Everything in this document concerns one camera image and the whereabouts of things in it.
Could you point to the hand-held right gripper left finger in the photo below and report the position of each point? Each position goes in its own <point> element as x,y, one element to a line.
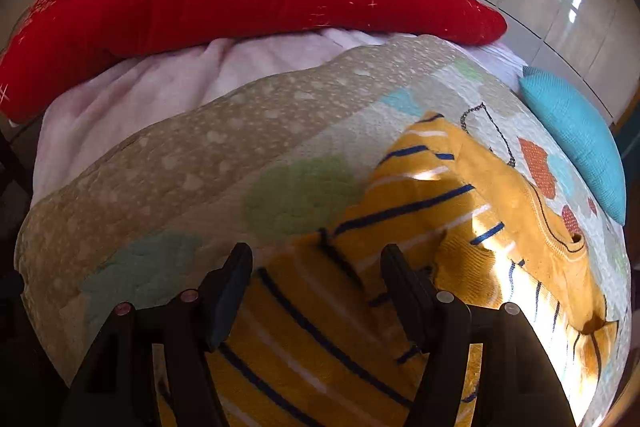
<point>225,307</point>

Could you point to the yellow striped small shirt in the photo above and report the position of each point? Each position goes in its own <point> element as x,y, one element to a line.
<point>425,227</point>

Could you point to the teal knitted cushion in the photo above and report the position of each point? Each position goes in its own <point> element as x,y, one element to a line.
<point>580,137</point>

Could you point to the pale pink fleece blanket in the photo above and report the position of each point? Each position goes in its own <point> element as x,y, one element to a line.
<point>150,87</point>

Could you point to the patchwork printed bed quilt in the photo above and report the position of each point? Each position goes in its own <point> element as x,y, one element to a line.
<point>210,157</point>

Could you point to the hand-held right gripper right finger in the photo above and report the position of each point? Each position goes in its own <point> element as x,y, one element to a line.
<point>407,302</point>

